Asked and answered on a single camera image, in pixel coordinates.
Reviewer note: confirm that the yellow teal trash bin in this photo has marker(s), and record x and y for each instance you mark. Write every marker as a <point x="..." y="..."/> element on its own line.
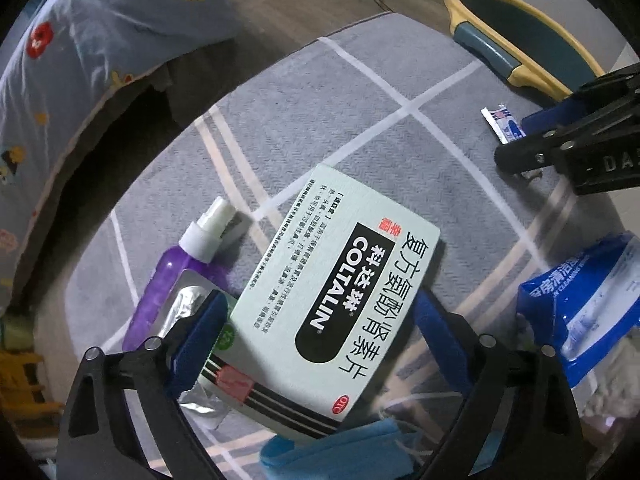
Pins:
<point x="523" y="45"/>

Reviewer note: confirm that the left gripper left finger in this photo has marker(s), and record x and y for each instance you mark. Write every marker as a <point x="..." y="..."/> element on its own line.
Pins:
<point x="97" y="437"/>

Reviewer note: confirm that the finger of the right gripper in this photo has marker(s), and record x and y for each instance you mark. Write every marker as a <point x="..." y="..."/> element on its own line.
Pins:
<point x="588" y="99"/>
<point x="533" y="152"/>

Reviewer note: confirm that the small wooden chair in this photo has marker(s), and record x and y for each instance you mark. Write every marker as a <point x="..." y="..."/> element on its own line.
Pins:
<point x="23" y="402"/>

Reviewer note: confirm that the green medicine box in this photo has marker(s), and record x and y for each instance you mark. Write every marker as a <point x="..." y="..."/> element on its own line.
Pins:
<point x="322" y="308"/>

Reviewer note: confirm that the silver blister pack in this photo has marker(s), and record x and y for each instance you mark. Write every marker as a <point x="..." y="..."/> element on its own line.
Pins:
<point x="191" y="323"/>

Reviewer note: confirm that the grey plaid blanket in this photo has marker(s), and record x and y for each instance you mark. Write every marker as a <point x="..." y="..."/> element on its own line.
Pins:
<point x="392" y="104"/>

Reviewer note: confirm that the purple spray bottle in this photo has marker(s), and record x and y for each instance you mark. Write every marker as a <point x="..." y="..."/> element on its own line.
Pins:
<point x="195" y="252"/>

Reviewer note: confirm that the blue cartoon duvet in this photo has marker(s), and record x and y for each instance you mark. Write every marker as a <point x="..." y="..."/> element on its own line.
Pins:
<point x="60" y="64"/>

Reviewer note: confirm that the green small bin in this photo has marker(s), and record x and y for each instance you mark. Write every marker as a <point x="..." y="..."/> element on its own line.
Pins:
<point x="17" y="333"/>

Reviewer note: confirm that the small blue white sachet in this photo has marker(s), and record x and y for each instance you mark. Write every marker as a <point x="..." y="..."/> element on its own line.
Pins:
<point x="503" y="124"/>

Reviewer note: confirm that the blue face mask with loops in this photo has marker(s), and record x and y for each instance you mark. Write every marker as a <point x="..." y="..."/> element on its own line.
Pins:
<point x="379" y="450"/>

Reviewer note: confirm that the blue wet wipes pack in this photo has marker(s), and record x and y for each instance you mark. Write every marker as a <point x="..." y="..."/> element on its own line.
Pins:
<point x="584" y="306"/>

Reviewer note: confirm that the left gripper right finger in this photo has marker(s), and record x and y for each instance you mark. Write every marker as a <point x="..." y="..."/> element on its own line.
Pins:
<point x="518" y="418"/>

